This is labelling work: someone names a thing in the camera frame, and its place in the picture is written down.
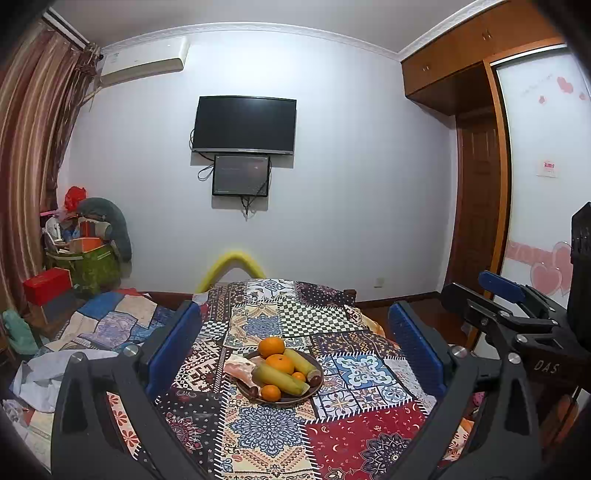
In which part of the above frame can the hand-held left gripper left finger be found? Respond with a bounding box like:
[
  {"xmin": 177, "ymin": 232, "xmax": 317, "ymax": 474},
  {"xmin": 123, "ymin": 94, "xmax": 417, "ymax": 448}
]
[{"xmin": 51, "ymin": 300, "xmax": 204, "ymax": 480}]

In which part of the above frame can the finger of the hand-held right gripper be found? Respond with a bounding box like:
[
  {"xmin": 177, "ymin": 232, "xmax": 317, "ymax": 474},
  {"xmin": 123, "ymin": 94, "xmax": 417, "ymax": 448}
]
[
  {"xmin": 478, "ymin": 270, "xmax": 568, "ymax": 324},
  {"xmin": 440, "ymin": 282, "xmax": 561, "ymax": 344}
]

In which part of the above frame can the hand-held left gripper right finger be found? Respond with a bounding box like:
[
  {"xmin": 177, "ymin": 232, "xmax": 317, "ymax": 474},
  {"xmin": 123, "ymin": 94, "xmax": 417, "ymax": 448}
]
[{"xmin": 388, "ymin": 300, "xmax": 543, "ymax": 480}]

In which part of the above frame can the orange with sticker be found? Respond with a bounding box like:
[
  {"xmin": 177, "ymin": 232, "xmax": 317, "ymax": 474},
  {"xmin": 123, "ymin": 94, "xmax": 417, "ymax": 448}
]
[{"xmin": 264, "ymin": 353, "xmax": 296, "ymax": 376}]

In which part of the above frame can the smaller corn cob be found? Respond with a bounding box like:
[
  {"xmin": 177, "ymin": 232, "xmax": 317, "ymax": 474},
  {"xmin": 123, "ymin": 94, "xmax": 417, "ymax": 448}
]
[{"xmin": 283, "ymin": 347, "xmax": 322, "ymax": 378}]

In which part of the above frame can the large corn cob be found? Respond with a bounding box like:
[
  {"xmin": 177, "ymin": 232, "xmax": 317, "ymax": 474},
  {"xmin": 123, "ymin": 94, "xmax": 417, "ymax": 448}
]
[{"xmin": 250, "ymin": 364, "xmax": 311, "ymax": 397}]

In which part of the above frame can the brown plate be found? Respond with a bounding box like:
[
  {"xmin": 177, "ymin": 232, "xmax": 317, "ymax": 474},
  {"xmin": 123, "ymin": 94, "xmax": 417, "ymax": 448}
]
[{"xmin": 235, "ymin": 348, "xmax": 323, "ymax": 407}]

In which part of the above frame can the pale patchwork quilt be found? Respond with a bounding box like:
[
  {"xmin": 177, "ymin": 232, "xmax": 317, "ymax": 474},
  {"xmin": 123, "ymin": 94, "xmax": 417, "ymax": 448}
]
[{"xmin": 44, "ymin": 291, "xmax": 190, "ymax": 358}]

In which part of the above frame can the brown wooden door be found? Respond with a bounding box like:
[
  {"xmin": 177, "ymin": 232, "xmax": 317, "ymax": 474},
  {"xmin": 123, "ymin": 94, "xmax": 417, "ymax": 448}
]
[{"xmin": 445, "ymin": 115, "xmax": 502, "ymax": 296}]

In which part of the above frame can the white sliding wardrobe door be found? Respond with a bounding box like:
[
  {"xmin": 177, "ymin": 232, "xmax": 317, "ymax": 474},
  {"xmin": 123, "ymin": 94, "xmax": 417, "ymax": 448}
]
[{"xmin": 492, "ymin": 44, "xmax": 591, "ymax": 315}]

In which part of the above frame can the yellow foam tube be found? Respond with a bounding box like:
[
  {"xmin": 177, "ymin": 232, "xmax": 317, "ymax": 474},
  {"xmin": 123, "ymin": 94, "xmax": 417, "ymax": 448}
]
[{"xmin": 196, "ymin": 251, "xmax": 266, "ymax": 294}]

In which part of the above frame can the green box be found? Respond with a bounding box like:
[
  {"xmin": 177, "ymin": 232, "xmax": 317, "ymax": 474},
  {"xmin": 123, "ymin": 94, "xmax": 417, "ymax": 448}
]
[{"xmin": 45, "ymin": 242, "xmax": 122, "ymax": 296}]

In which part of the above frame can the orange box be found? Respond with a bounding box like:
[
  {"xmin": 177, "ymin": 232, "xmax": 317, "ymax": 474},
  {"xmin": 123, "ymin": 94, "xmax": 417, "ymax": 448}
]
[{"xmin": 69, "ymin": 236, "xmax": 102, "ymax": 254}]

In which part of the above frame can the grey-green plush pillow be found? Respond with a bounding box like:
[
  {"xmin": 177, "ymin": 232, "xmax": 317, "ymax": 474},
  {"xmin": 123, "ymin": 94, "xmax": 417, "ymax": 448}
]
[{"xmin": 76, "ymin": 197, "xmax": 133, "ymax": 259}]

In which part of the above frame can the white crumpled cloth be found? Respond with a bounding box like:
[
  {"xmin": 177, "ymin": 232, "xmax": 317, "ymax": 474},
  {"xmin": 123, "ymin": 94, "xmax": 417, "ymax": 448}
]
[{"xmin": 9, "ymin": 348, "xmax": 123, "ymax": 414}]

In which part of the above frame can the red box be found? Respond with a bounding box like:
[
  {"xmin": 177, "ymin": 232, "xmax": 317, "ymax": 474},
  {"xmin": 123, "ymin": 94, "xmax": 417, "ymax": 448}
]
[{"xmin": 23, "ymin": 267, "xmax": 73, "ymax": 306}]

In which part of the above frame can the colourful patchwork blanket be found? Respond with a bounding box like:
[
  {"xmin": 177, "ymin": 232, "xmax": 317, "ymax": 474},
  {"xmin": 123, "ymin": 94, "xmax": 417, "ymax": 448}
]
[{"xmin": 106, "ymin": 278, "xmax": 474, "ymax": 480}]

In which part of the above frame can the teal cloth bundle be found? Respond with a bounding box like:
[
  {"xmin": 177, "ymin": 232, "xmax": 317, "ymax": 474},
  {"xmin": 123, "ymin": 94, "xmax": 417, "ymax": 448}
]
[{"xmin": 1, "ymin": 308, "xmax": 41, "ymax": 356}]

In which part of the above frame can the red plastic bag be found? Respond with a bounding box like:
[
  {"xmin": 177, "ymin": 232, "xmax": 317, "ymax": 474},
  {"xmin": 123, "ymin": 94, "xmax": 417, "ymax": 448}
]
[{"xmin": 64, "ymin": 186, "xmax": 88, "ymax": 210}]

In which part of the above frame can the small black monitor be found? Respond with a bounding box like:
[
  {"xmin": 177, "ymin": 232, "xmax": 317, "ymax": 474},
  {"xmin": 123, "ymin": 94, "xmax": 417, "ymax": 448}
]
[{"xmin": 212, "ymin": 154, "xmax": 271, "ymax": 198}]

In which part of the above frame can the wooden wardrobe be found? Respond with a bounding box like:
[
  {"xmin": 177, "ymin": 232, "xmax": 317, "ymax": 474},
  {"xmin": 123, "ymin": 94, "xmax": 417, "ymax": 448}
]
[{"xmin": 401, "ymin": 0, "xmax": 591, "ymax": 324}]

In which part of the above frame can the striped brown curtain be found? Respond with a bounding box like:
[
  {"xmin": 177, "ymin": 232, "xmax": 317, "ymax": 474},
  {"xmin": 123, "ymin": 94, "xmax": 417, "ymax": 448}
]
[{"xmin": 0, "ymin": 23, "xmax": 102, "ymax": 352}]

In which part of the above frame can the white air conditioner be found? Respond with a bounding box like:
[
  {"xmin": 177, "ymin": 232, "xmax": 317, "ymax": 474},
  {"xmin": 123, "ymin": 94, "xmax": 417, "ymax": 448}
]
[{"xmin": 99, "ymin": 37, "xmax": 191, "ymax": 88}]

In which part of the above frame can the black wall television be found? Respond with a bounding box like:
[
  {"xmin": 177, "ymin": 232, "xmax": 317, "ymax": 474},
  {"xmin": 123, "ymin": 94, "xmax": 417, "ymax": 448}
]
[{"xmin": 191, "ymin": 95, "xmax": 297, "ymax": 155}]

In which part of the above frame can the white curtain rail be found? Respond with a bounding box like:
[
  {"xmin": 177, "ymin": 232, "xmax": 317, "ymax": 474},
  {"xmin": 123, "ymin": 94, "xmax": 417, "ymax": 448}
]
[{"xmin": 41, "ymin": 10, "xmax": 93, "ymax": 51}]

